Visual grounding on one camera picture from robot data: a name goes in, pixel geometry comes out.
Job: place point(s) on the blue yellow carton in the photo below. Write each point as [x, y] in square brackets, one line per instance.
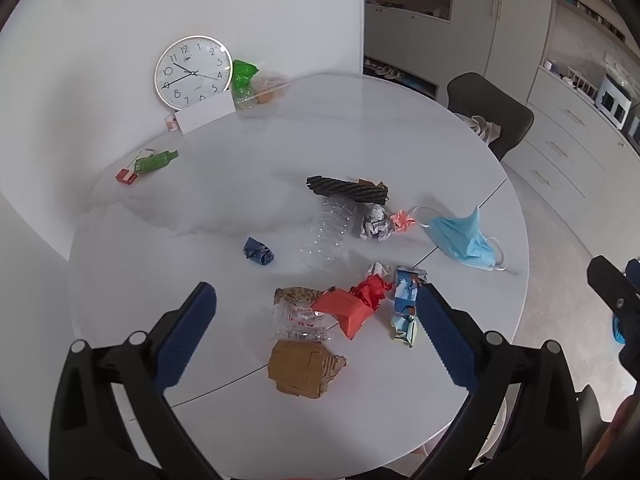
[408, 281]

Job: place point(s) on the small white paper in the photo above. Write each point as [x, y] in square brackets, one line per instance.
[384, 271]

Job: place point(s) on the brown snack wrapper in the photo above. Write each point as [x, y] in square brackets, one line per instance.
[370, 183]

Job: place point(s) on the blue face mask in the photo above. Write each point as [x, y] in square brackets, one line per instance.
[461, 239]

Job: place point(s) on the brown cardboard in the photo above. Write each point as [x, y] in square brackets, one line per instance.
[303, 368]

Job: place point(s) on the dark grey chair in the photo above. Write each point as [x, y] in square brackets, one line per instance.
[470, 95]

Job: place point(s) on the grey newspaper ball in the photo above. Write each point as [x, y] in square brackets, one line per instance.
[376, 224]

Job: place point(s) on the white card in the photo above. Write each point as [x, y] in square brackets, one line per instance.
[204, 112]

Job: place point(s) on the clear bag with snack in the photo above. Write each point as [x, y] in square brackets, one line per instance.
[262, 88]

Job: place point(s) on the white round wall clock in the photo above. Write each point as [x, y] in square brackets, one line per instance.
[191, 70]

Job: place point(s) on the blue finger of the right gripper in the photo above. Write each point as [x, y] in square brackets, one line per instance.
[632, 272]
[613, 287]

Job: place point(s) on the small red box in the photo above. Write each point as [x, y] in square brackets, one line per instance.
[126, 176]

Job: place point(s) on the blue plastic bag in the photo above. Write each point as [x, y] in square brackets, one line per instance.
[617, 330]

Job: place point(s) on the red paper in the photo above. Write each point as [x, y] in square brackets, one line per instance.
[349, 310]

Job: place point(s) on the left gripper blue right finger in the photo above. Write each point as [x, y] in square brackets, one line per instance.
[452, 333]

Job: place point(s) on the clear plastic cup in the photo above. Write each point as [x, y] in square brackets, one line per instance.
[336, 224]

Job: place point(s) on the dark blue wrapper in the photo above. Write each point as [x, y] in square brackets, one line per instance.
[257, 252]

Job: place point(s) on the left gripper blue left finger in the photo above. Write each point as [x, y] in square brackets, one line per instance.
[178, 333]

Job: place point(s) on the pink paper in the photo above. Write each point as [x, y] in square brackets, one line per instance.
[402, 221]

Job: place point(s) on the small pink box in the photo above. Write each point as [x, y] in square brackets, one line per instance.
[171, 123]

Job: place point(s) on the clear plastic snack bag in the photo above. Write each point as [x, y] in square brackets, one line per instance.
[296, 318]

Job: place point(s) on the red paper ball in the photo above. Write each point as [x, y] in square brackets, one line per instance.
[371, 291]

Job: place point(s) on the white drawer cabinet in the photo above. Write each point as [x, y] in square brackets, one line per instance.
[580, 164]

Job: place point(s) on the beige cloth on chair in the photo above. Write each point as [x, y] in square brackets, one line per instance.
[487, 131]

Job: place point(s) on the white tall cupboard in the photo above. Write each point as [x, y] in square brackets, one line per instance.
[437, 40]

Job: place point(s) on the green plastic bag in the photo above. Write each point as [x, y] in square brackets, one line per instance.
[243, 73]

